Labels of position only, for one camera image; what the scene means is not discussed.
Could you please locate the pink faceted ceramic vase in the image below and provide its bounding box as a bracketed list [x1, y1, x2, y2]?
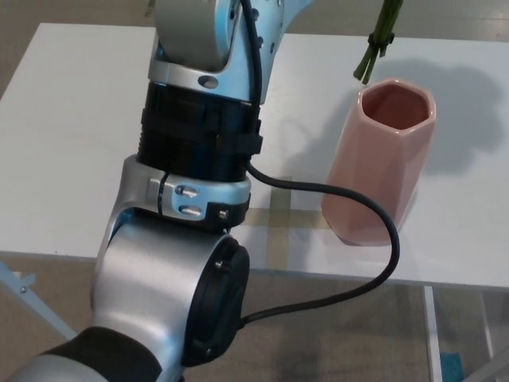
[320, 78, 437, 247]

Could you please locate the teal floor tape piece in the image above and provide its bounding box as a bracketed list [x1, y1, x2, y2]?
[440, 351, 463, 382]

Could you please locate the white metal table leg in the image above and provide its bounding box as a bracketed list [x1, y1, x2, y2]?
[422, 285, 443, 382]
[478, 291, 496, 360]

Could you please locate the pink artificial rose bouquet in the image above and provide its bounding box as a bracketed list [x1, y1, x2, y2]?
[352, 0, 405, 85]

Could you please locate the short beige masking tape strip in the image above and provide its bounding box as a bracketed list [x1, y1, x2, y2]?
[246, 208, 332, 232]

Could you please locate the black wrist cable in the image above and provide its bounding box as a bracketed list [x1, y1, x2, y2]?
[237, 0, 401, 325]

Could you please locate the light blue metal frame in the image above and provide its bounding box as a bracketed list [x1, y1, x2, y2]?
[0, 260, 77, 344]

